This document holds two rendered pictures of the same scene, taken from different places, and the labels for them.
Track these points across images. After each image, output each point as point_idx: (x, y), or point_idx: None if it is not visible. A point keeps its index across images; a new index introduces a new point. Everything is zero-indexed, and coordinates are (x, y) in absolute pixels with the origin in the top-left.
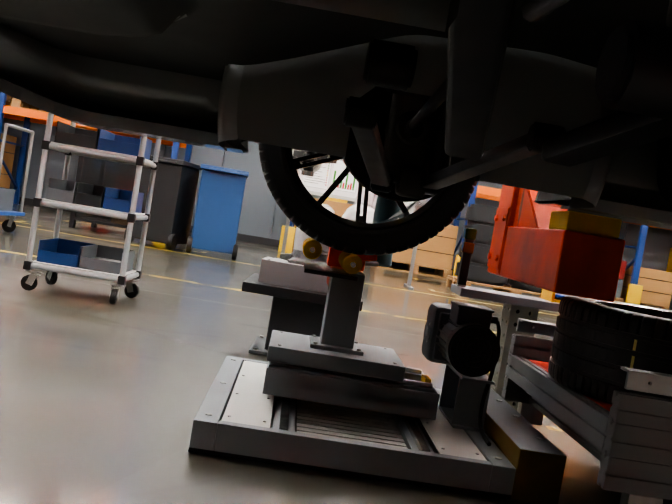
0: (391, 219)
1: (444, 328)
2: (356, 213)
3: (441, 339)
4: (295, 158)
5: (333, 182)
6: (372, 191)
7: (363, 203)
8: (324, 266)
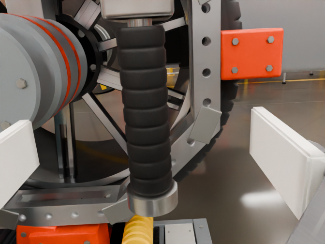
0: (37, 154)
1: (0, 238)
2: (76, 162)
3: (14, 235)
4: (179, 91)
5: (114, 121)
6: (113, 89)
7: (63, 150)
8: (118, 241)
